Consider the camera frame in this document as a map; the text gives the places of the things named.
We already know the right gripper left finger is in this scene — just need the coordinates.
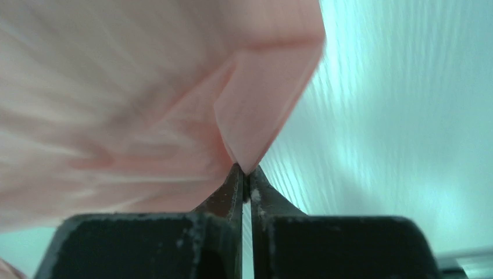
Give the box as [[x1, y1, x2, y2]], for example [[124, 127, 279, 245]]
[[35, 164, 245, 279]]

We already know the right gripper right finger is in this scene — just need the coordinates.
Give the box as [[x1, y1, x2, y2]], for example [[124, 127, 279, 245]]
[[249, 168, 441, 278]]

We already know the salmon pink t-shirt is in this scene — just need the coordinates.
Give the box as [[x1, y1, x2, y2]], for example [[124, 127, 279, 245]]
[[0, 0, 327, 279]]

